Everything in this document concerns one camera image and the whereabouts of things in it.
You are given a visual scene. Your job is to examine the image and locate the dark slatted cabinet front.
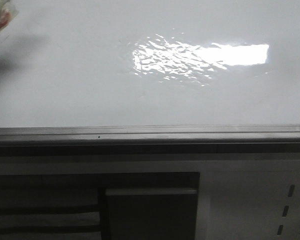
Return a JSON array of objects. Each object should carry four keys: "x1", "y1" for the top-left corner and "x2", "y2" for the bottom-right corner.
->
[{"x1": 0, "y1": 172, "x2": 200, "y2": 240}]

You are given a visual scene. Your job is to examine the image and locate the white perforated metal panel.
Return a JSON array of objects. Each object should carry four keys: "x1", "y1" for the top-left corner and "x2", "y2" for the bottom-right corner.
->
[{"x1": 195, "y1": 160, "x2": 300, "y2": 240}]

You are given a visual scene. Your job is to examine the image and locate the white glossy whiteboard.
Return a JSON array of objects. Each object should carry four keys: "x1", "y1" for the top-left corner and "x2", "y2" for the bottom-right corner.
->
[{"x1": 0, "y1": 0, "x2": 300, "y2": 128}]

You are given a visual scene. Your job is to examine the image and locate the dark square panel below board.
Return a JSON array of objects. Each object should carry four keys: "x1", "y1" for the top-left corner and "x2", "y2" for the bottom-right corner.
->
[{"x1": 106, "y1": 187, "x2": 198, "y2": 240}]

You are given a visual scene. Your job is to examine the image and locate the grey whiteboard marker tray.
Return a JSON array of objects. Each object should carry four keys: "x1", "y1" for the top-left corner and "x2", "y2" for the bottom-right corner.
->
[{"x1": 0, "y1": 125, "x2": 300, "y2": 156}]

